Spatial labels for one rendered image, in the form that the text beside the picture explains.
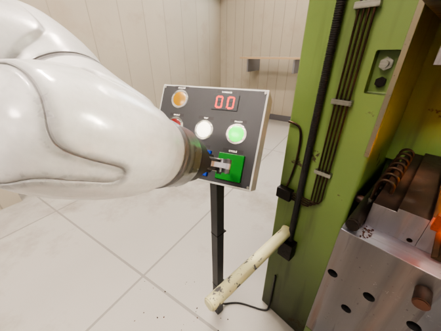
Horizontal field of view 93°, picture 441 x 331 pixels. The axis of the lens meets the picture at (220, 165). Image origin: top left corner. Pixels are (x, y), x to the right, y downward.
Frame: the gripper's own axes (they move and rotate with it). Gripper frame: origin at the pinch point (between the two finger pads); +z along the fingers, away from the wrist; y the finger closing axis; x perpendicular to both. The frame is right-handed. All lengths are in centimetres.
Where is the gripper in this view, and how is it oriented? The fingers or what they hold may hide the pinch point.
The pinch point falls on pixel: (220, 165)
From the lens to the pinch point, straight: 50.8
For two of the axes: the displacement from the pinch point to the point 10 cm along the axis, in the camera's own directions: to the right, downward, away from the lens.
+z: 3.2, 0.6, 9.4
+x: 1.9, -9.8, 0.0
